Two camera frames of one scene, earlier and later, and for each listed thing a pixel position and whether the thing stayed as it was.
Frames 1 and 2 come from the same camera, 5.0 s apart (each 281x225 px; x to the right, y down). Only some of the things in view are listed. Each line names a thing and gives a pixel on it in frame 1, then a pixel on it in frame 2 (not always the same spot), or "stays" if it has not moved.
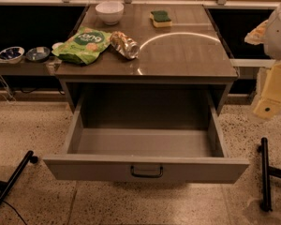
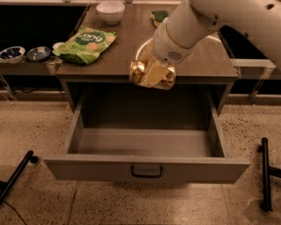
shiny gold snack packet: x=126 y=47 → x=138 y=70
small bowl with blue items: x=11 y=54 stays
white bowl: x=110 y=12 stays
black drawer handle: x=146 y=176 stays
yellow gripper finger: x=276 y=91 → x=155 y=76
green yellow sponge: x=160 y=19 stays
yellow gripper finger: x=256 y=37 → x=146 y=52
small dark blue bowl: x=37 y=53 stays
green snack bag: x=83 y=46 stays
